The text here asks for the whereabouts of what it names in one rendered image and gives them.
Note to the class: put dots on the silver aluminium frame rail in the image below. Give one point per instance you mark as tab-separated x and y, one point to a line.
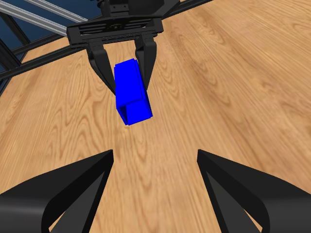
31	19
60	11

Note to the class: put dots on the black table frame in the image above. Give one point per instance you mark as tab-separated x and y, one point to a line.
8	57

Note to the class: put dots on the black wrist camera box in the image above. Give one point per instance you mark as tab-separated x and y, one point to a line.
148	6

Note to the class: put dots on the blue hollow socket block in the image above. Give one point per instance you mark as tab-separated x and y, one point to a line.
128	85

